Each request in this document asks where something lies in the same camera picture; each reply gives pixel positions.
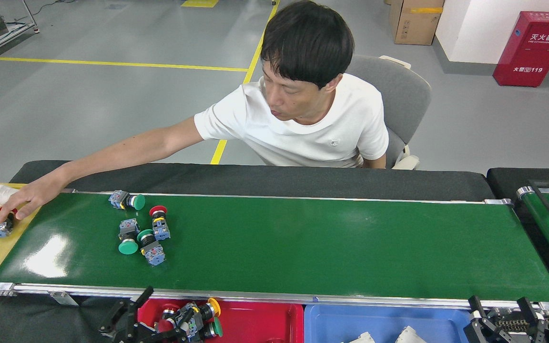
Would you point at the person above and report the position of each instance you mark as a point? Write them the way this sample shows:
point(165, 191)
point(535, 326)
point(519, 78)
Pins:
point(312, 128)

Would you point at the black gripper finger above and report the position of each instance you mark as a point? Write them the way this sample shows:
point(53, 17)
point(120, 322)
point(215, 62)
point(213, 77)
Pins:
point(536, 331)
point(124, 324)
point(482, 331)
point(174, 331)

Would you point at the long green conveyor belt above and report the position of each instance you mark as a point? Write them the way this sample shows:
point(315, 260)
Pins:
point(327, 243)

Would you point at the person's right hand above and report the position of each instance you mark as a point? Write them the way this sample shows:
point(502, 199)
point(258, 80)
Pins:
point(31, 195)

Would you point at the metal frame rack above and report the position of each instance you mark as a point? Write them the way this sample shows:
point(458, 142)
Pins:
point(19, 28)

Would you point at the red fire extinguisher box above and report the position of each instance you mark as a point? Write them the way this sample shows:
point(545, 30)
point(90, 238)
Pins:
point(536, 47)

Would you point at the blue plastic bin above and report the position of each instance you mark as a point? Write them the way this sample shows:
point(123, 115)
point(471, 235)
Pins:
point(327, 324)

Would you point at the red plastic bin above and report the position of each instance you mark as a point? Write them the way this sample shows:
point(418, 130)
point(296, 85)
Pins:
point(260, 324)

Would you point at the brown cardboard box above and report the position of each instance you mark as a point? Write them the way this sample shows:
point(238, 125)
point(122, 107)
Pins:
point(417, 24)

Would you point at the yellow button switch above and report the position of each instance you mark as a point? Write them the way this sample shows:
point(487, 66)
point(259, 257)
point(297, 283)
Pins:
point(214, 307)

